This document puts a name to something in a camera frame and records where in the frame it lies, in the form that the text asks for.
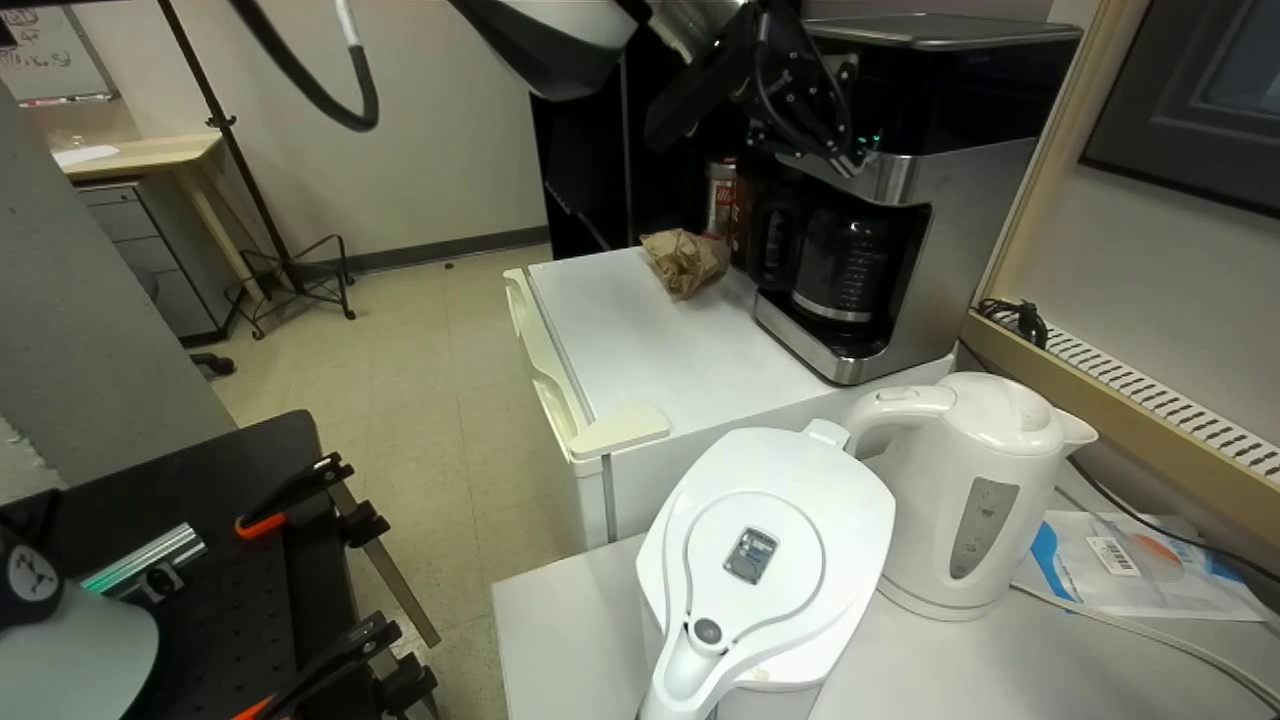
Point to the white fridge door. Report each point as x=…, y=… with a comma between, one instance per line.
x=560, y=400

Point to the whiteboard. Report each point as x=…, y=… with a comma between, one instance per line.
x=45, y=50

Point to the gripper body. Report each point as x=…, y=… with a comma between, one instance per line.
x=795, y=70

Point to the white paper sheet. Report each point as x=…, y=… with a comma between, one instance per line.
x=85, y=155

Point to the white electric kettle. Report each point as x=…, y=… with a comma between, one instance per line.
x=975, y=490

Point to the blue white plastic packet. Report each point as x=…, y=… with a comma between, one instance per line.
x=1150, y=575

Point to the wooden desk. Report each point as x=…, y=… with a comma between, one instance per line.
x=150, y=155

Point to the beige baseboard heater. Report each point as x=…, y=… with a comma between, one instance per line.
x=1150, y=410

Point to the black orange clamp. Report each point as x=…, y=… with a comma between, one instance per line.
x=340, y=660
x=300, y=492

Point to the white water filter pitcher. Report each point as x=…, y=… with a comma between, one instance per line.
x=765, y=560

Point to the crumpled brown paper bag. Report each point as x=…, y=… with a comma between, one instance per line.
x=685, y=262

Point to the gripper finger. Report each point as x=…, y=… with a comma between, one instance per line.
x=848, y=145
x=805, y=153

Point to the office chair caster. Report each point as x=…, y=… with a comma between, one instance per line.
x=214, y=364

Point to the grey drawer cabinet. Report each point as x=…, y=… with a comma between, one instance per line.
x=165, y=260

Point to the white mini fridge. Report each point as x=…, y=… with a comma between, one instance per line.
x=690, y=360

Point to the black cabinet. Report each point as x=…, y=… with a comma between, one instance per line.
x=590, y=170

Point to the glass coffee carafe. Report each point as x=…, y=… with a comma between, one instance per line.
x=840, y=265

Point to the grey partition wall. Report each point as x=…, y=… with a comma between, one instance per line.
x=80, y=330

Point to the dark framed picture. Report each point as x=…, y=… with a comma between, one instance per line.
x=1190, y=90

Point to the black steel coffee machine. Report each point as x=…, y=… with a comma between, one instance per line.
x=960, y=200

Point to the red coffee can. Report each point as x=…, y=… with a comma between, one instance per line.
x=721, y=195

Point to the silver metal bar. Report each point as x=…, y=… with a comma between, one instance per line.
x=145, y=562

